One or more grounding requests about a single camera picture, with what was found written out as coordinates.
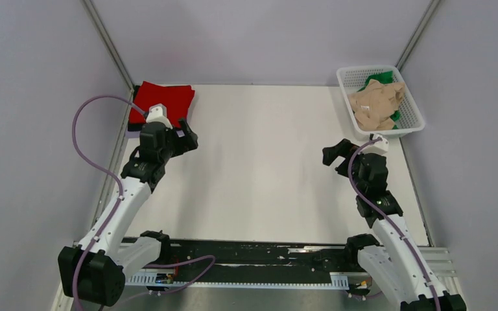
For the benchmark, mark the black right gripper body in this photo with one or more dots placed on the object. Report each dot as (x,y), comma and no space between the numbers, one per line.
(358,183)

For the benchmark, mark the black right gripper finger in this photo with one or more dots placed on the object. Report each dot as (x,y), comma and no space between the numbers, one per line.
(343,168)
(331,153)

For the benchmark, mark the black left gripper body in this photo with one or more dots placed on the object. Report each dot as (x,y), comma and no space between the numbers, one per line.
(171,135)

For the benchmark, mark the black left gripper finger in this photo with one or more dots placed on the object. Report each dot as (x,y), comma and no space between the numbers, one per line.
(189,139)
(178,146)

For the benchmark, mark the beige t shirt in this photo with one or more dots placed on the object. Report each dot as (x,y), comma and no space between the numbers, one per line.
(375,107)

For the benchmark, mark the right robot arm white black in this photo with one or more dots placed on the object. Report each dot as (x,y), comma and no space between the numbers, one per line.
(389,254)

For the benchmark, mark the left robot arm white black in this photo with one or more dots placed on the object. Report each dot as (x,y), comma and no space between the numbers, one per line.
(95,270)

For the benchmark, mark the folded black t shirt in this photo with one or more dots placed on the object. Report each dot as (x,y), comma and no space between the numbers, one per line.
(135,127)

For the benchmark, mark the folded red t shirt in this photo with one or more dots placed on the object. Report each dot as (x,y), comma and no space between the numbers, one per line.
(176,99)

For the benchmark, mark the white plastic basket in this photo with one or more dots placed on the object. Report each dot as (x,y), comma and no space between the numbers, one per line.
(351,79)

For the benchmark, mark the green t shirt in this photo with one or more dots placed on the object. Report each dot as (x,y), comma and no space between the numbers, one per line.
(382,78)

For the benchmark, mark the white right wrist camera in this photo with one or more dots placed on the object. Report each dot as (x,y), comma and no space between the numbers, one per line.
(380,144)

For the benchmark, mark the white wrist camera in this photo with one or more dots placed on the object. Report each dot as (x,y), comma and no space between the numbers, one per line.
(158,113)
(380,144)

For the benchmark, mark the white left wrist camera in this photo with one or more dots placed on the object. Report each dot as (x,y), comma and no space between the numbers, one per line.
(158,113)

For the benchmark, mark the white slotted cable duct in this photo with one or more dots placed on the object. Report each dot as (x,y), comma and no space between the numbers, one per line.
(336,282)

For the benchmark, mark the left aluminium frame post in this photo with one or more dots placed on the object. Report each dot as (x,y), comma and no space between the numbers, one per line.
(103,33)

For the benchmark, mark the aluminium frame post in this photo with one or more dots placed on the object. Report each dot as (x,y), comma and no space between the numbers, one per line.
(103,33)
(414,39)

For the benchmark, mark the right aluminium frame post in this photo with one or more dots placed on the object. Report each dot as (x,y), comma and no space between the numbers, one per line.
(414,39)

